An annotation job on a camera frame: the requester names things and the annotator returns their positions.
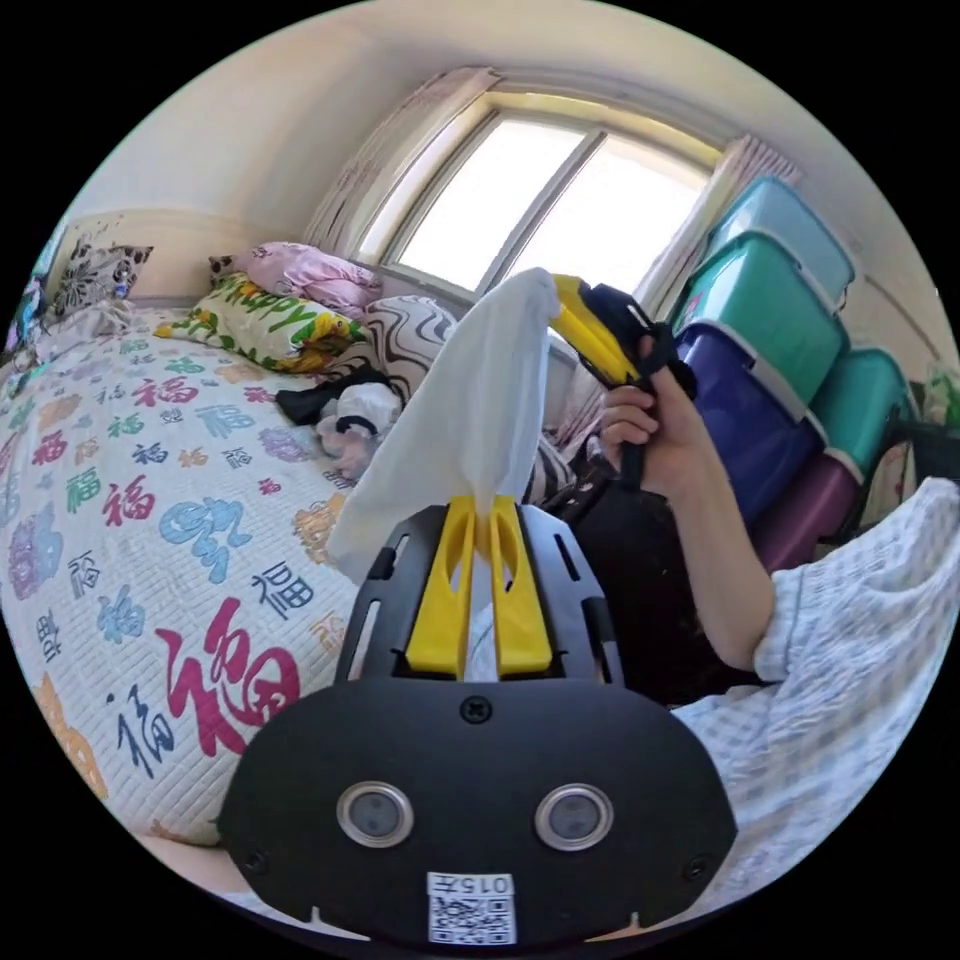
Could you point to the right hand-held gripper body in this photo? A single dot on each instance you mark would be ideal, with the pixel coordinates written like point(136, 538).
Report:
point(626, 322)

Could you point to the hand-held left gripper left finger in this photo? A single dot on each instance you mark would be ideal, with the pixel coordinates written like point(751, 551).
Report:
point(442, 600)

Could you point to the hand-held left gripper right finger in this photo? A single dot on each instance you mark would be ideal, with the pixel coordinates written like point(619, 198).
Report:
point(521, 600)

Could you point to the white t-shirt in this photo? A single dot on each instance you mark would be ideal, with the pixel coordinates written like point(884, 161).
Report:
point(487, 390)

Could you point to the person's right forearm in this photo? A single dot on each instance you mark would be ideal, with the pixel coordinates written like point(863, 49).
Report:
point(724, 585)

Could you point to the person's right hand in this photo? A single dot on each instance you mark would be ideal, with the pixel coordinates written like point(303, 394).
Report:
point(675, 442)

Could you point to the window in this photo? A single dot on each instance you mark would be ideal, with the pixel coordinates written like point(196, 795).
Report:
point(525, 202)

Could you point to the green storage box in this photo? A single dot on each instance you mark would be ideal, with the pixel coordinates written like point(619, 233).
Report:
point(765, 315)

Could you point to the pink patterned curtain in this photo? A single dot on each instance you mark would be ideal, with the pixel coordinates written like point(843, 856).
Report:
point(390, 157)
point(720, 195)

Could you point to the dark blue storage box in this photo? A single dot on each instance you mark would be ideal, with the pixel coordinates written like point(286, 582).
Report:
point(750, 427)

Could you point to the black and white wavy pillow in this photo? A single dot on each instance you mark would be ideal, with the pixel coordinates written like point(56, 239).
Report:
point(405, 330)

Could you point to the light blue storage box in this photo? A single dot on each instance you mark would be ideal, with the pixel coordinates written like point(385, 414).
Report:
point(795, 225)

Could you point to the pile of clothes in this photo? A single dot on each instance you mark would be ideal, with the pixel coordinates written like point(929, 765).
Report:
point(352, 409)

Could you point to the teal storage box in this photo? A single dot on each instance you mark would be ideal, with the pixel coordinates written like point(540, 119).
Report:
point(862, 409)

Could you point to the pink satin pillow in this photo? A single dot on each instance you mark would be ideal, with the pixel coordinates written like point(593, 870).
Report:
point(315, 274)

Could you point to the purple storage box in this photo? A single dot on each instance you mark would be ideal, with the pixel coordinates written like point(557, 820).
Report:
point(810, 510)

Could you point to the yellow and green printed pillow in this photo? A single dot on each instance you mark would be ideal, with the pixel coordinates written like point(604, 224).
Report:
point(255, 322)

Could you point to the person's body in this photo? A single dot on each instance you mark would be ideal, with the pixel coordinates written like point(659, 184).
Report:
point(847, 675)

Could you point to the bed with printed quilt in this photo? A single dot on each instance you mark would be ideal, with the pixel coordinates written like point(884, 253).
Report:
point(112, 525)

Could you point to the black and white floral cushion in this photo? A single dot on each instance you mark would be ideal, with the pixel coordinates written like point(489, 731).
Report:
point(94, 277)

